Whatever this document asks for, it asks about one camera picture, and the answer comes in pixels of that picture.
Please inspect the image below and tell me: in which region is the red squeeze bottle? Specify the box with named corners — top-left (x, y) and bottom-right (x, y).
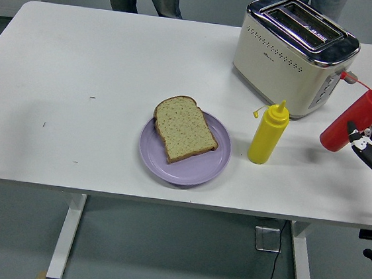
top-left (317, 69), bottom-right (372, 157)

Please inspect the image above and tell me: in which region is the bread slice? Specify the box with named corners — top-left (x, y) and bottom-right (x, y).
top-left (150, 104), bottom-right (172, 145)
top-left (151, 93), bottom-right (224, 170)

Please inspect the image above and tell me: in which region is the yellow squeeze bottle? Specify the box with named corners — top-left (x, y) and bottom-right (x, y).
top-left (247, 97), bottom-right (292, 168)

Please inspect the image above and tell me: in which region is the cream and chrome toaster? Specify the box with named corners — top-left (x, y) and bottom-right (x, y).
top-left (227, 0), bottom-right (367, 127)

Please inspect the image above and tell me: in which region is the white table leg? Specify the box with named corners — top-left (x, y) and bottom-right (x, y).
top-left (45, 191), bottom-right (88, 279)
top-left (284, 220), bottom-right (324, 279)

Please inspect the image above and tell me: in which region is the metal floor socket plate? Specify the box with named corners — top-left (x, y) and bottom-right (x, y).
top-left (253, 224), bottom-right (285, 254)

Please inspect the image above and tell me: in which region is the purple plate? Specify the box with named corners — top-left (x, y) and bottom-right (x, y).
top-left (134, 104), bottom-right (236, 190)

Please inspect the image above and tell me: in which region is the black power cable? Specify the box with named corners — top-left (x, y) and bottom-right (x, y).
top-left (264, 219), bottom-right (288, 279)

